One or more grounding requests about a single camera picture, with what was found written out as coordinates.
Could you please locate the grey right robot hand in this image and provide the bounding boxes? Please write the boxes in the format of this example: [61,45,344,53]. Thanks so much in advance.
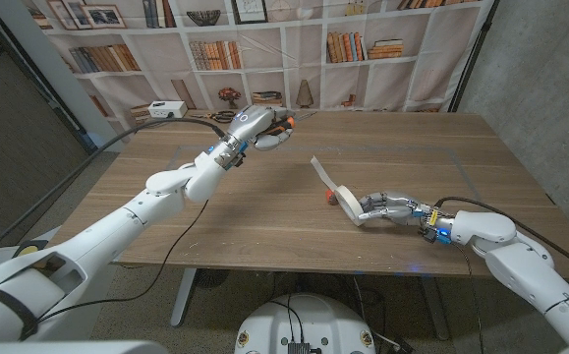
[357,190,455,245]

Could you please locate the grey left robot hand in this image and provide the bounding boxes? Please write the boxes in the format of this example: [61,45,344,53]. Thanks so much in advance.
[213,104,298,171]

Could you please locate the black orange handled screwdriver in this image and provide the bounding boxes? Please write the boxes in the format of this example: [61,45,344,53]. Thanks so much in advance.
[262,111,317,140]

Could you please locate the white masking tape roll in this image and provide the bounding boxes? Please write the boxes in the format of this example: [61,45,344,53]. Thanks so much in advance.
[310,154,367,228]

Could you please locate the black orange scissors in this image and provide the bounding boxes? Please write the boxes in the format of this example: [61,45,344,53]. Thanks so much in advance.
[191,110,238,125]

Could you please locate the white power strip box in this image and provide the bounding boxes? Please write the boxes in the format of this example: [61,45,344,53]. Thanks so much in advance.
[147,100,189,120]

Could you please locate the grey table leg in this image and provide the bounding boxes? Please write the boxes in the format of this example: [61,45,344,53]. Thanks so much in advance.
[421,274,452,341]

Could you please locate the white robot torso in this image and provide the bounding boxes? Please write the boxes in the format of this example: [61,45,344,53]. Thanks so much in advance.
[234,293,377,354]

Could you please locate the black ribbed round object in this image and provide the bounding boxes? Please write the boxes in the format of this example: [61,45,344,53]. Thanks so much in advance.
[195,268,231,290]

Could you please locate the black backdrop stand pole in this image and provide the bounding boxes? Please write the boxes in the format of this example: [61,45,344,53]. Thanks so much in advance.
[448,0,501,113]

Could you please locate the white table leg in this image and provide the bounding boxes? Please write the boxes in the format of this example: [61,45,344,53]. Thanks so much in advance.
[170,267,200,328]

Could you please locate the yellow black floor pad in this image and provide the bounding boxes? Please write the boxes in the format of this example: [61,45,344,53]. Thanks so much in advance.
[12,239,49,260]

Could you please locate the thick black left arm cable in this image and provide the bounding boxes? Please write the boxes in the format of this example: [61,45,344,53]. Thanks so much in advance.
[0,116,227,276]

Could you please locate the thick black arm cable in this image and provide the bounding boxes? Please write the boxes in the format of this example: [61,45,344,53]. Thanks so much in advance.
[432,195,569,279]
[0,116,227,276]

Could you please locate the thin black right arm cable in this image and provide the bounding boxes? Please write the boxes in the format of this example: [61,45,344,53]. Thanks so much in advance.
[453,241,485,354]

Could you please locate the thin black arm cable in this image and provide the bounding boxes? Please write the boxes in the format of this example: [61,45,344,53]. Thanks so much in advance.
[35,198,211,325]
[453,241,485,354]

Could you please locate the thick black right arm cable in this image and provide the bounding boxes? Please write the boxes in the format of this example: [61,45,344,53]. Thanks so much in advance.
[432,195,569,279]

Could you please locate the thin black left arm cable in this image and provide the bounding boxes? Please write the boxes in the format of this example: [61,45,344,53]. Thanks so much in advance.
[35,198,211,325]

